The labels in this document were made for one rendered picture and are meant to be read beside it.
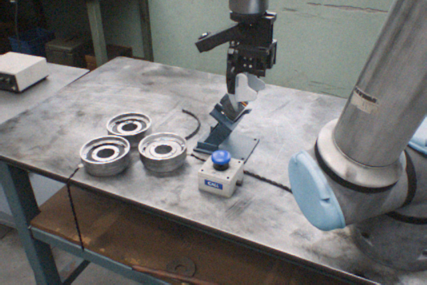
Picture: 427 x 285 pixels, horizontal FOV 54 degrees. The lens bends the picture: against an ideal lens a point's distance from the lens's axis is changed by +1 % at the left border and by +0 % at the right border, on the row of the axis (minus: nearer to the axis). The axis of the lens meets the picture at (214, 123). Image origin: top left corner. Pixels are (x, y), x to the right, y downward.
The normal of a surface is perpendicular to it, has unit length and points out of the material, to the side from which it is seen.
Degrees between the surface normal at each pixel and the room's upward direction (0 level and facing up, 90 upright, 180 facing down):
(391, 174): 62
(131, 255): 0
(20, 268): 0
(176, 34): 90
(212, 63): 90
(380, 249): 73
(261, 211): 0
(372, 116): 97
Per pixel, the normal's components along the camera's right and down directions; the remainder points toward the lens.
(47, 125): -0.01, -0.85
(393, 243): -0.44, 0.18
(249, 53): -0.41, 0.47
